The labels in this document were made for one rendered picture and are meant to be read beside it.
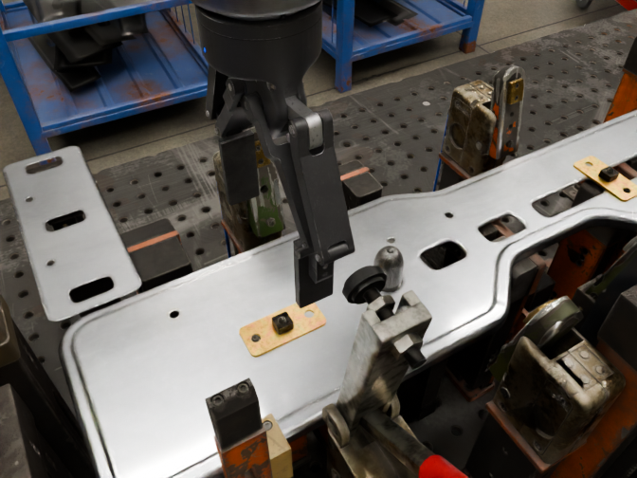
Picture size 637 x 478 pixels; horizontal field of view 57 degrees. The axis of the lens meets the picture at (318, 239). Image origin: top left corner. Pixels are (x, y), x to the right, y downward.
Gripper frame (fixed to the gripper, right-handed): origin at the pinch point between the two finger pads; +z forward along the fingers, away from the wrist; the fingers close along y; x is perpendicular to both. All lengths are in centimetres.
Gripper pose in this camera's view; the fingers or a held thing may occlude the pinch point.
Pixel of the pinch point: (275, 234)
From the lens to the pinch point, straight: 49.0
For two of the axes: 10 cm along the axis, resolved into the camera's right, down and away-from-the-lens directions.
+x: -8.7, 3.5, -3.5
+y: -4.9, -6.3, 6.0
